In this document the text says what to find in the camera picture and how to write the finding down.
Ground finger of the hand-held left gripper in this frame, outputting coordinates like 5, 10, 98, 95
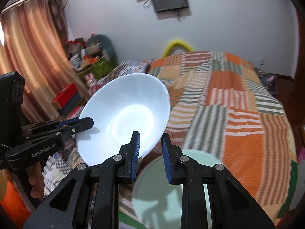
54, 117, 94, 137
49, 119, 83, 130

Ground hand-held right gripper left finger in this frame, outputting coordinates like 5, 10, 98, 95
22, 131, 141, 229

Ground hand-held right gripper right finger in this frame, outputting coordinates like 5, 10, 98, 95
161, 132, 277, 229

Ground mint green plate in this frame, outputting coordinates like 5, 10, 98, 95
132, 149, 223, 229

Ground white bowl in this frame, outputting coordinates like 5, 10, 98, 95
76, 73, 171, 166

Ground person's left hand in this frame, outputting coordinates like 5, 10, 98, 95
28, 162, 47, 197

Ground dark grey box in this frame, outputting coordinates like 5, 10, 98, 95
58, 92, 83, 115

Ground red box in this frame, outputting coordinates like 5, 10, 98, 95
51, 83, 79, 108

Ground pink bunny toy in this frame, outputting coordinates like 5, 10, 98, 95
85, 74, 98, 88

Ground orange curtain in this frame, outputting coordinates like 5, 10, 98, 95
0, 0, 91, 124

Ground green cardboard box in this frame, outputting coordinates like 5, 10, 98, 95
76, 57, 113, 80

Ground orange striped blanket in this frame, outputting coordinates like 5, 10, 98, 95
118, 50, 299, 223

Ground grey plush toy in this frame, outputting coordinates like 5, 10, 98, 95
85, 35, 119, 68

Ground yellow foam tube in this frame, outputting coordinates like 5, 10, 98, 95
163, 38, 194, 58

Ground dark cloth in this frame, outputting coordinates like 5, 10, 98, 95
258, 74, 277, 87

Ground small black monitor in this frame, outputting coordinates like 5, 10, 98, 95
150, 0, 190, 14

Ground brown wooden door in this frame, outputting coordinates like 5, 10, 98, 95
285, 2, 305, 134

